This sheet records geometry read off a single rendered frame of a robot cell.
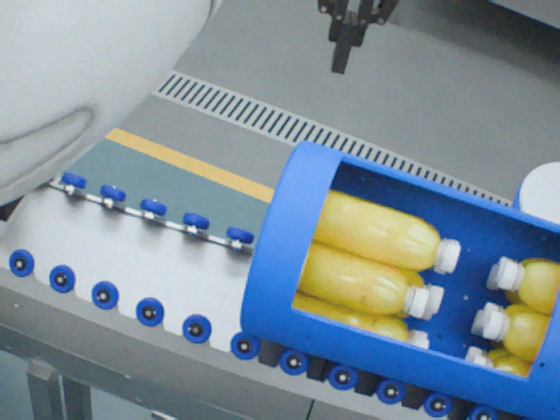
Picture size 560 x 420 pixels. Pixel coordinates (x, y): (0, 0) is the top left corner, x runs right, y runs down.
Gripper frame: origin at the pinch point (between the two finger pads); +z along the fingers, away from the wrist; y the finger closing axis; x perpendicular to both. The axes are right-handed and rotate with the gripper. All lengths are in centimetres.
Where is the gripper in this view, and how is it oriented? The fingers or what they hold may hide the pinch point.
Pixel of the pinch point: (344, 42)
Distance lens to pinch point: 102.4
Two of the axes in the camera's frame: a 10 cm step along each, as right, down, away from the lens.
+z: -1.7, 6.9, 7.1
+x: 0.9, -7.0, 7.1
